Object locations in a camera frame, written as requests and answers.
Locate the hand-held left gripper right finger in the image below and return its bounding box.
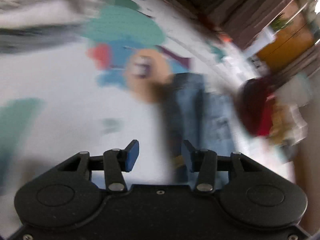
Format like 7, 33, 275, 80
183, 140, 264, 193

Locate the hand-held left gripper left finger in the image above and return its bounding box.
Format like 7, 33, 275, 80
57, 139, 140, 193

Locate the blue denim garment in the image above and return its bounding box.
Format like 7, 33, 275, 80
160, 72, 241, 183

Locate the dark red garment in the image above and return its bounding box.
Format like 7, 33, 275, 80
236, 77, 275, 137

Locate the yellow printed garment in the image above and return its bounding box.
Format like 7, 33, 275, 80
269, 100, 293, 145

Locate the cartoon printed play mat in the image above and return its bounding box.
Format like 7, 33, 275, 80
0, 0, 300, 195

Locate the pink striped curtain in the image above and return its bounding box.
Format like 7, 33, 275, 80
207, 0, 308, 51

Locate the orange cabinet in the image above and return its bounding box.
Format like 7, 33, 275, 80
256, 5, 316, 73

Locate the folded grey garment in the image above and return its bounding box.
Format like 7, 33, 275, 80
0, 27, 86, 54

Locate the green plant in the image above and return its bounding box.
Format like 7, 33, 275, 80
271, 12, 293, 31

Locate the folded white quilted garment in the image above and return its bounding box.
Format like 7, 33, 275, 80
0, 0, 102, 30

